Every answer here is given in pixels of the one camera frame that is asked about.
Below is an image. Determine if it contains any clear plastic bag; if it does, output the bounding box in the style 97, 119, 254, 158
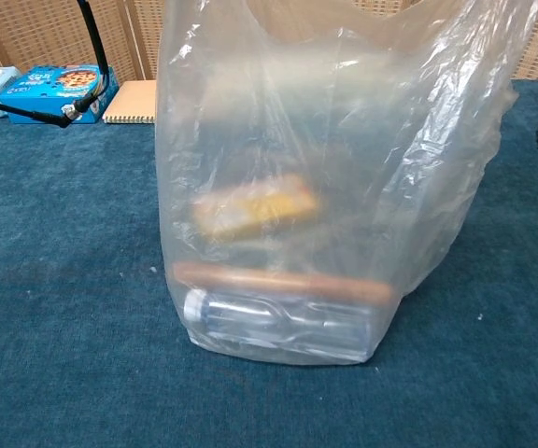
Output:
154, 0, 538, 366

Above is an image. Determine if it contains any yellow snack packet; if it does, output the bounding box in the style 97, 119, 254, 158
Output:
192, 173, 321, 244

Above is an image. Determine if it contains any brown sausage stick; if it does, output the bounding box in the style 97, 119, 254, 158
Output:
173, 260, 394, 307

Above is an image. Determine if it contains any clear water bottle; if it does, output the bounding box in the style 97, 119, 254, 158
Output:
183, 287, 373, 360

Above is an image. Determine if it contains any orange spiral notebook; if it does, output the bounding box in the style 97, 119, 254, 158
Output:
102, 79, 158, 125

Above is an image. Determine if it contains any blue table mat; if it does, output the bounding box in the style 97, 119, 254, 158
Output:
0, 78, 538, 448

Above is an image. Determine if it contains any blue cookie box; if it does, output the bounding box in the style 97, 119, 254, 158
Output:
0, 63, 120, 125

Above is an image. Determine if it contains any woven folding screen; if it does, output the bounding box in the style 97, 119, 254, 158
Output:
0, 0, 538, 81

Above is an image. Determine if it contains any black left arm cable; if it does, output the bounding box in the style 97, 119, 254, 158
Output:
0, 0, 111, 128

